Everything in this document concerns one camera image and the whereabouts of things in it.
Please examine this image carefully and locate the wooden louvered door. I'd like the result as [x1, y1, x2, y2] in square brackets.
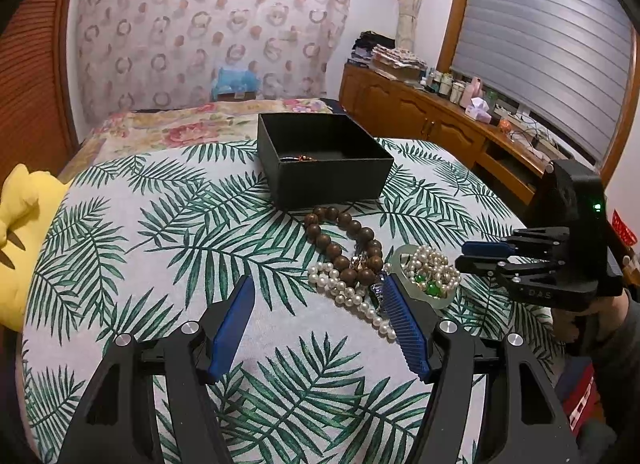
[0, 0, 83, 180]

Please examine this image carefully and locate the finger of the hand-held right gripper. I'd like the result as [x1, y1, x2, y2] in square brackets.
[456, 257, 608, 315]
[462, 227, 571, 261]

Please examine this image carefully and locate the circle pattern curtain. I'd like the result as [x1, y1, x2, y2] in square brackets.
[75, 0, 351, 125]

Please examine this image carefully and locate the pile of folded clothes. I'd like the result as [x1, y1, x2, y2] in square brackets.
[347, 32, 428, 82]

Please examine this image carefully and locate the brown wooden bead bracelet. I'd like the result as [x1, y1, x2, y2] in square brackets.
[303, 207, 393, 290]

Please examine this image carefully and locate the green leaf print tablecloth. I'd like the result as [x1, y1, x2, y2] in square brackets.
[15, 137, 566, 464]

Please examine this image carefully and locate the red paper packet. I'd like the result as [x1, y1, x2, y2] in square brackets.
[612, 211, 640, 246]

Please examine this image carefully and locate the group of small bottles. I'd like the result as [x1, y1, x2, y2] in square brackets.
[422, 69, 468, 105]

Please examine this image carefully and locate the person's right forearm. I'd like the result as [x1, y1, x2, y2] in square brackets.
[552, 289, 640, 445]

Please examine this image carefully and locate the wooden cabinet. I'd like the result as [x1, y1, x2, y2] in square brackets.
[339, 63, 571, 205]

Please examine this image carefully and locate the floral bedspread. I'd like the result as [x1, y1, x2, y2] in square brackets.
[75, 97, 351, 165]

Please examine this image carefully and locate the pearl and green bead cluster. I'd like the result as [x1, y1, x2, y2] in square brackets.
[391, 245, 458, 312]

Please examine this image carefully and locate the pink white box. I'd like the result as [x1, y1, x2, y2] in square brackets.
[462, 97, 493, 122]

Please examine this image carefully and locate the grey window blind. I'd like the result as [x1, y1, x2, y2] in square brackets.
[450, 0, 636, 165]

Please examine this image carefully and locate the red white box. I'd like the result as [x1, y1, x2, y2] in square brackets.
[562, 374, 598, 437]

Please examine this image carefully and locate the blue plastic bag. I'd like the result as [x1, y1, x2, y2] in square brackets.
[212, 67, 261, 100]

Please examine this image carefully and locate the white pearl necklace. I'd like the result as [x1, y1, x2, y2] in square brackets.
[307, 261, 398, 342]

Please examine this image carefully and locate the pearl and green bead bracelet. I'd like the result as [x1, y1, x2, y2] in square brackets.
[407, 245, 462, 295]

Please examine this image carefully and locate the yellow plush toy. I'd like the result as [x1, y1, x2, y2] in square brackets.
[0, 164, 73, 332]

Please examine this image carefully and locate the silver blue hairpin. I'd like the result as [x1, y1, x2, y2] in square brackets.
[367, 269, 396, 315]

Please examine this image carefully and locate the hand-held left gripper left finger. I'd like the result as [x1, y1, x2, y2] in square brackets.
[57, 275, 256, 464]

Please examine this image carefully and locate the black jewelry box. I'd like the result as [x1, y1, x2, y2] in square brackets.
[256, 113, 395, 210]

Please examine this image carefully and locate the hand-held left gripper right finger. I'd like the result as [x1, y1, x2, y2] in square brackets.
[380, 275, 583, 464]

